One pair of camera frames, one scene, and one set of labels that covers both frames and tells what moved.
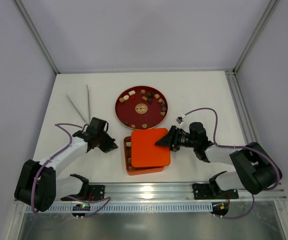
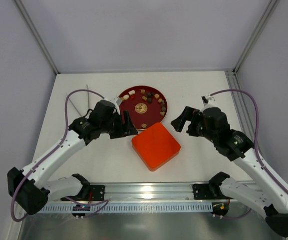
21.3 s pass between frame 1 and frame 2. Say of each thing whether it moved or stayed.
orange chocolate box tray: moved
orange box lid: moved
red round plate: stayed
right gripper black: moved
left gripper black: moved
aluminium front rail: stayed
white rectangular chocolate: stayed
